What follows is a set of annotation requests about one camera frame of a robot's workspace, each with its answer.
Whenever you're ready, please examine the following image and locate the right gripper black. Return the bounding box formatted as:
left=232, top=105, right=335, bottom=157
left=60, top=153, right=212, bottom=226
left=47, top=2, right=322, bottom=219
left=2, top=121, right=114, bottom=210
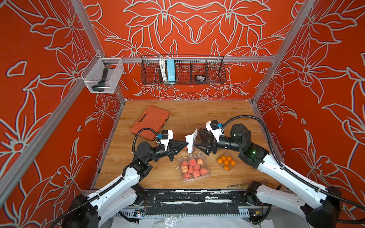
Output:
left=196, top=126, right=245, bottom=155

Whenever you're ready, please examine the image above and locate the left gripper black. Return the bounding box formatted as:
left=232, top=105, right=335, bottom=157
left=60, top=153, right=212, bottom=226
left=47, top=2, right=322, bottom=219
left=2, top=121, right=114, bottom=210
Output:
left=145, top=141, right=187, bottom=164

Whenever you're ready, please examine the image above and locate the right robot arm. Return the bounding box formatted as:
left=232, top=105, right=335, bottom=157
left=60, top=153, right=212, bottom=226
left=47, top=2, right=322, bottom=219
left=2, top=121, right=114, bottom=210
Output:
left=195, top=115, right=365, bottom=228

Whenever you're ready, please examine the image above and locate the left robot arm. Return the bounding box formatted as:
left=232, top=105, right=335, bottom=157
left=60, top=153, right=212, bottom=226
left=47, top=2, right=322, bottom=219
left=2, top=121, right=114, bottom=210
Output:
left=50, top=128, right=189, bottom=228

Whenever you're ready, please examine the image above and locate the grape clamshell box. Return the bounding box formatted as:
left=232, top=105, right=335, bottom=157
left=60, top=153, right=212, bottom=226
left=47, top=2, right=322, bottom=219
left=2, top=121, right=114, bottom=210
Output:
left=198, top=125, right=209, bottom=136

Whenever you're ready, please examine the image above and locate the large peach clamshell box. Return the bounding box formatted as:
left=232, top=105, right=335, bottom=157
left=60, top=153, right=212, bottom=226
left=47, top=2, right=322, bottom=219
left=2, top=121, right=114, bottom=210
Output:
left=178, top=154, right=211, bottom=181

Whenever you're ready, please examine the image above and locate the orange plastic tool case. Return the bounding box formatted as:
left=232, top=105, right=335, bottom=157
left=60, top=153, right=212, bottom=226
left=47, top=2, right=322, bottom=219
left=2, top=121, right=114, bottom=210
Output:
left=131, top=105, right=170, bottom=135

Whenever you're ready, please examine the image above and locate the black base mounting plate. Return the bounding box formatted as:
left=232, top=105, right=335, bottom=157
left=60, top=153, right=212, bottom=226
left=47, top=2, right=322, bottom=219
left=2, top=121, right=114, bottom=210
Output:
left=117, top=189, right=269, bottom=219

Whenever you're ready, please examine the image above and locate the light blue box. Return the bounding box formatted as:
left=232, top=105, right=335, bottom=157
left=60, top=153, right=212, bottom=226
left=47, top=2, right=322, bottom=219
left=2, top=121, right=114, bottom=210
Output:
left=166, top=59, right=176, bottom=83

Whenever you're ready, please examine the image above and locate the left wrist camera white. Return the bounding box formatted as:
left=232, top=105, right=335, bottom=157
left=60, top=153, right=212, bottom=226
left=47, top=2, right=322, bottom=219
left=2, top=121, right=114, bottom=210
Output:
left=156, top=130, right=174, bottom=151

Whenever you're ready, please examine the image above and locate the black wire wall basket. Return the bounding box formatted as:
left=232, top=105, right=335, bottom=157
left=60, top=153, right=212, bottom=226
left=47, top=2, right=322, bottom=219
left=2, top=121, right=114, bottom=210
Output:
left=141, top=55, right=227, bottom=86

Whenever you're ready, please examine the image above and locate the white coiled cable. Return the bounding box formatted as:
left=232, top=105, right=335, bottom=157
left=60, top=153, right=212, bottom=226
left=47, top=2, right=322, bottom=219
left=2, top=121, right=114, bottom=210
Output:
left=158, top=56, right=168, bottom=83

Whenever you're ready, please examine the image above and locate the clear acrylic wall bin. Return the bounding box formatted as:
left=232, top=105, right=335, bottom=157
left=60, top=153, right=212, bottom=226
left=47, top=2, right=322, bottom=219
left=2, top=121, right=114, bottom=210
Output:
left=81, top=53, right=124, bottom=94

